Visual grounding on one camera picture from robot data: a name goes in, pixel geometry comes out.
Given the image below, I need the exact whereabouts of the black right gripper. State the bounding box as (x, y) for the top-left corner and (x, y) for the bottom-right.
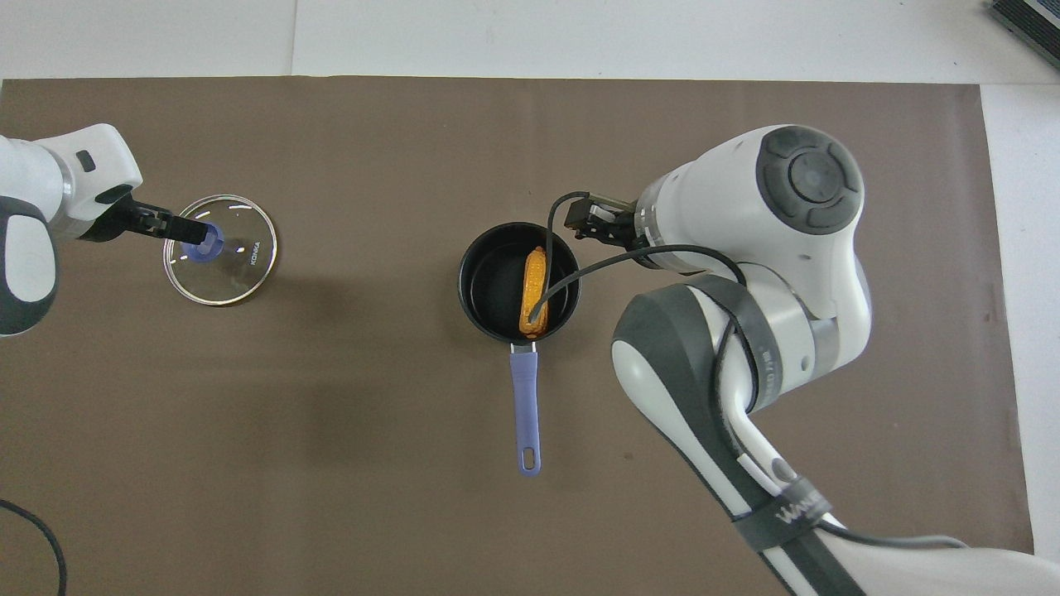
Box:
(564, 191), (657, 254)

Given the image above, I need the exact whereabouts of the black pot purple handle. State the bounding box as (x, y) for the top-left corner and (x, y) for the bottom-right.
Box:
(458, 221), (582, 478)

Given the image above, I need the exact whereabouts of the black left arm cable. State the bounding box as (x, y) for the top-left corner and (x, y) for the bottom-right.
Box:
(0, 498), (68, 596)

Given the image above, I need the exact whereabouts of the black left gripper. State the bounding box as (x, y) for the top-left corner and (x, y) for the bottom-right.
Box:
(79, 196), (214, 246)

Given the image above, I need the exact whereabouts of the brown table mat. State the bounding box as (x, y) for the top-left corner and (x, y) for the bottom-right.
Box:
(0, 76), (1035, 596)

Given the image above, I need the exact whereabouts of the glass lid purple knob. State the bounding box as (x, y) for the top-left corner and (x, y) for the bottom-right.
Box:
(162, 194), (279, 308)

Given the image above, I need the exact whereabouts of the yellow toy corn cob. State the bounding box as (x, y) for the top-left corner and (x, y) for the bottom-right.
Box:
(518, 245), (550, 341)

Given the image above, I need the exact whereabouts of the dark grey ribbed device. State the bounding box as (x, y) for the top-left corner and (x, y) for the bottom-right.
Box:
(989, 0), (1060, 70)

